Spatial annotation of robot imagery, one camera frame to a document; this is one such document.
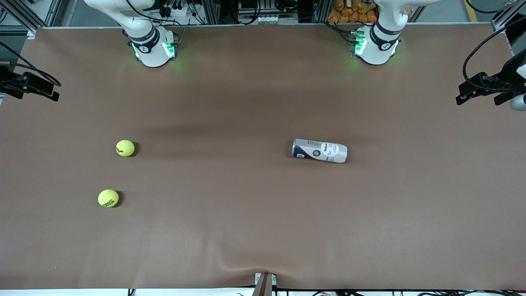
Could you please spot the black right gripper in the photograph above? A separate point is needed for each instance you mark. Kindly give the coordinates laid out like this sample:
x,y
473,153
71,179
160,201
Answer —
x,y
12,83

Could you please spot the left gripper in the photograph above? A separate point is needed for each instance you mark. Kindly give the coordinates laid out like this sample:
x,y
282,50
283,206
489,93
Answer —
x,y
504,82

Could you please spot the yellow Roland Garros tennis ball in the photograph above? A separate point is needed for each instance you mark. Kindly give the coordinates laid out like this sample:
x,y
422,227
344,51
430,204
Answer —
x,y
108,198

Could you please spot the white Wilson tennis ball can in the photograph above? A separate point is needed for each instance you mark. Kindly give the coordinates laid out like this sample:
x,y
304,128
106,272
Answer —
x,y
320,151

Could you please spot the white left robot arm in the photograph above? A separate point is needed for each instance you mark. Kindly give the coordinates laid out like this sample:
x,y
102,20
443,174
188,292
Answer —
x,y
376,53

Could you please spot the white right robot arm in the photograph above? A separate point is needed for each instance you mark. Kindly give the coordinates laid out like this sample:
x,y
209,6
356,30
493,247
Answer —
x,y
150,53

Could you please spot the pile of orange packets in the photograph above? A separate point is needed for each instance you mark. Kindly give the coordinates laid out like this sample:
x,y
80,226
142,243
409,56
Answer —
x,y
349,12

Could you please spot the white power strip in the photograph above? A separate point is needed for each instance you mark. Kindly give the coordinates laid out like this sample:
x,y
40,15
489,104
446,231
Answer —
x,y
178,11

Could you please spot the white terminal block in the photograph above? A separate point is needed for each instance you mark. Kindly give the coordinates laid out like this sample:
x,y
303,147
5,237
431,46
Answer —
x,y
267,19

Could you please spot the brown table mat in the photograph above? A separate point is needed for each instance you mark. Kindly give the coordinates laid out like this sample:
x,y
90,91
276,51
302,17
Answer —
x,y
263,213

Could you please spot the brown mounting beam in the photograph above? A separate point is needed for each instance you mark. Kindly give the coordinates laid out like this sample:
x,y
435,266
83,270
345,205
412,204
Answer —
x,y
263,287

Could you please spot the metal corner bracket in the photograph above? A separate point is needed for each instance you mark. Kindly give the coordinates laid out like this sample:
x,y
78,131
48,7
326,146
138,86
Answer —
x,y
31,34
498,27

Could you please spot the aluminium frame post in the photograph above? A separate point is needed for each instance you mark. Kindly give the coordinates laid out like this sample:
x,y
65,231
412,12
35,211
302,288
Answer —
x,y
212,11
319,10

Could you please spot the metal edge bracket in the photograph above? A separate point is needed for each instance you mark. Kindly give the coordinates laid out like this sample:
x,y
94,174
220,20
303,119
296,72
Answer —
x,y
258,277

